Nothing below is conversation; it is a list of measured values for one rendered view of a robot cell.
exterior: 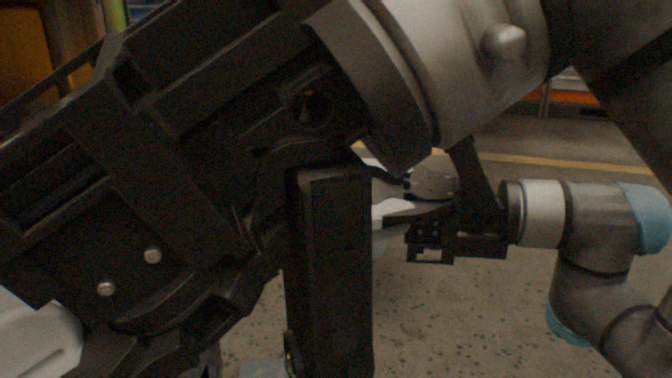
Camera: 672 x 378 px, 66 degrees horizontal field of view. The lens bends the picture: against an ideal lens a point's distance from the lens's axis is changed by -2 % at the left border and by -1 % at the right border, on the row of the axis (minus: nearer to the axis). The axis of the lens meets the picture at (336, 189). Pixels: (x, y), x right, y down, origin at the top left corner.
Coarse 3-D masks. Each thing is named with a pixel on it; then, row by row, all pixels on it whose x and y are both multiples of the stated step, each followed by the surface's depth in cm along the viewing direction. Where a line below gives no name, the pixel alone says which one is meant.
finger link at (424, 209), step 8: (416, 208) 53; (424, 208) 53; (432, 208) 53; (440, 208) 53; (384, 216) 52; (392, 216) 52; (400, 216) 52; (408, 216) 52; (416, 216) 52; (424, 216) 52; (432, 216) 53; (384, 224) 52; (392, 224) 52; (400, 224) 53; (416, 224) 53; (424, 224) 53
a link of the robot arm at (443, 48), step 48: (384, 0) 14; (432, 0) 14; (480, 0) 14; (528, 0) 14; (432, 48) 14; (480, 48) 15; (528, 48) 15; (432, 96) 15; (480, 96) 15; (432, 144) 18
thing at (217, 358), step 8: (216, 344) 99; (208, 352) 95; (216, 352) 99; (200, 360) 91; (208, 360) 95; (216, 360) 100; (192, 368) 87; (200, 368) 91; (208, 368) 95; (216, 368) 100; (184, 376) 84; (192, 376) 87; (200, 376) 91; (208, 376) 96; (216, 376) 100
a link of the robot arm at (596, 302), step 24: (576, 264) 57; (552, 288) 61; (576, 288) 57; (600, 288) 56; (624, 288) 56; (552, 312) 61; (576, 312) 57; (600, 312) 54; (576, 336) 59; (600, 336) 54
